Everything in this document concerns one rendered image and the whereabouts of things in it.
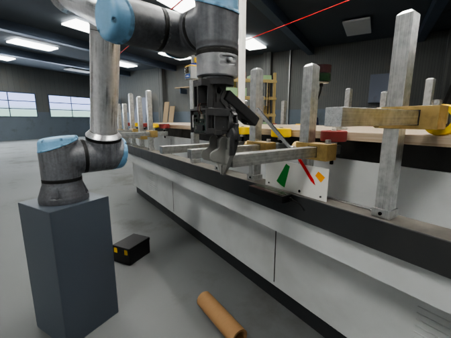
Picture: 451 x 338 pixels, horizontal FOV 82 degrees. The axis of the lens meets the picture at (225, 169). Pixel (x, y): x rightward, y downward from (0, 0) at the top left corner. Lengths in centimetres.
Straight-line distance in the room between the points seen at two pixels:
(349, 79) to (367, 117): 932
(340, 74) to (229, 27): 934
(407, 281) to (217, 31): 72
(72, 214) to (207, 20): 92
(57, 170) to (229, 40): 90
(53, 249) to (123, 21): 90
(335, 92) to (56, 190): 923
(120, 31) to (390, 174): 67
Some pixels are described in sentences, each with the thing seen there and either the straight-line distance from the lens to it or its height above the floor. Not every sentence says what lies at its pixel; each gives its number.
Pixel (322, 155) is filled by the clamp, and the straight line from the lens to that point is 81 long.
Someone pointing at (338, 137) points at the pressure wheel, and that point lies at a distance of 88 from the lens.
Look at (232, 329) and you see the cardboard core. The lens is 128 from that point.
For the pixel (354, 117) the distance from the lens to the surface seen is 47.
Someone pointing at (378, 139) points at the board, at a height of 88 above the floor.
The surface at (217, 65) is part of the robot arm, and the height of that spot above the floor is 105.
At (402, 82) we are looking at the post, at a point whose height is 102.
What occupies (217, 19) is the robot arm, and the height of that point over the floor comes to 113.
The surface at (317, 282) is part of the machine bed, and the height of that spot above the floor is 26.
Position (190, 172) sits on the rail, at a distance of 147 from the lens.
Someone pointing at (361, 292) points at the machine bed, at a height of 32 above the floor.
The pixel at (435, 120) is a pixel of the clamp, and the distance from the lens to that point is 69.
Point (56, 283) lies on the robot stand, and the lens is 131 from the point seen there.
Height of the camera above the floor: 94
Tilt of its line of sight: 11 degrees down
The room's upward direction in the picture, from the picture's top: straight up
